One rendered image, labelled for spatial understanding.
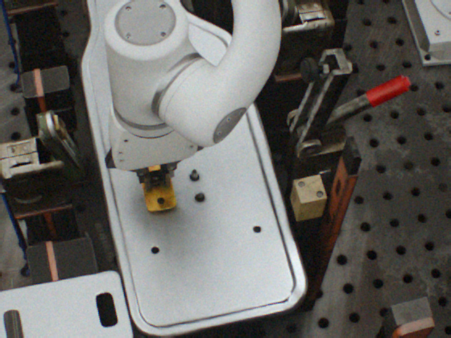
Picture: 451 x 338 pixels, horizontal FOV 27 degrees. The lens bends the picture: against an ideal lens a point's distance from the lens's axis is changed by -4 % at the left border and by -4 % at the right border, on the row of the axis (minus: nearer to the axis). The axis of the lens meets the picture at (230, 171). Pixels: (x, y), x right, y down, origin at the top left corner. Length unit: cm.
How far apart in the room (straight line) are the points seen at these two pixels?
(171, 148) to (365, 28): 74
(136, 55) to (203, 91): 7
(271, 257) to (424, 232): 44
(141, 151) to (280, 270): 23
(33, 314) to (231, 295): 25
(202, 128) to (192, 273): 30
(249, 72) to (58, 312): 42
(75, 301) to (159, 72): 36
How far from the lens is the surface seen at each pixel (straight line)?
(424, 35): 172
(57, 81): 135
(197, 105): 93
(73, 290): 119
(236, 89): 93
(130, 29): 94
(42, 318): 118
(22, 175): 122
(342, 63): 109
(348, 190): 112
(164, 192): 122
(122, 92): 99
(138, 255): 120
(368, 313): 152
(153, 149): 111
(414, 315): 99
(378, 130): 166
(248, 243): 121
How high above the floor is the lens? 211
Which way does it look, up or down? 62 degrees down
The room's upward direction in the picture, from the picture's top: 5 degrees clockwise
